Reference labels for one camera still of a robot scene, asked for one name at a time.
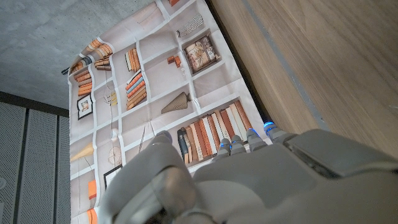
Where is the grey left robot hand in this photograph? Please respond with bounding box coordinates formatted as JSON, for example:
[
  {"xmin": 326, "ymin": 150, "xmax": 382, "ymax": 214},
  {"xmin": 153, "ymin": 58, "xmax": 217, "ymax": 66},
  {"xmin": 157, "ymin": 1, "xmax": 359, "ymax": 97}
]
[{"xmin": 99, "ymin": 121, "xmax": 398, "ymax": 224}]

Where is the printed bookshelf backdrop cloth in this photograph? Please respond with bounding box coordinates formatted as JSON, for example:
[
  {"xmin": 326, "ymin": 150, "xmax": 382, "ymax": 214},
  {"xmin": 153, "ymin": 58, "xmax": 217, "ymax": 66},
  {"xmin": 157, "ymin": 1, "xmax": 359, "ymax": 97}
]
[{"xmin": 67, "ymin": 0, "xmax": 272, "ymax": 224}]

